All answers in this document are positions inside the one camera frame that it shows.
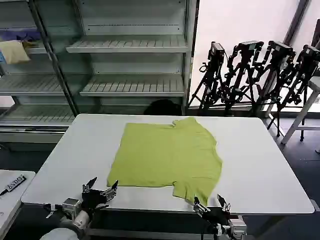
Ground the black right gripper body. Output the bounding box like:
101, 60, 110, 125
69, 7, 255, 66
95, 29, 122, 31
203, 208, 232, 227

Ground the black bag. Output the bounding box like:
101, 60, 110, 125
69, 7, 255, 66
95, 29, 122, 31
143, 99, 182, 116

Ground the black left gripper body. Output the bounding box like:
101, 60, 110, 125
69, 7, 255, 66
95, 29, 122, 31
80, 189, 110, 210

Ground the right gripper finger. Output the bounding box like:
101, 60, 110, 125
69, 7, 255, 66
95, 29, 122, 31
193, 196, 211, 217
216, 193, 232, 213

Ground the white empty shelf unit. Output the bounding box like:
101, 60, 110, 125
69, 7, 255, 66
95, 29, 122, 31
65, 0, 201, 116

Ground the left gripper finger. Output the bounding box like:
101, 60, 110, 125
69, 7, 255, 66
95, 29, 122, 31
81, 176, 98, 194
100, 179, 119, 201

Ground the grey wire rack with goods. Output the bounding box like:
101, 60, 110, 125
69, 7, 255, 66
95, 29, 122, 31
0, 0, 77, 152

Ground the small white table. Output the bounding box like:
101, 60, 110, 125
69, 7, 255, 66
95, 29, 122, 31
0, 169, 36, 240

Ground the green printed t-shirt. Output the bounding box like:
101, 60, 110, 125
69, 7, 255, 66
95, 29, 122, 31
106, 116, 224, 205

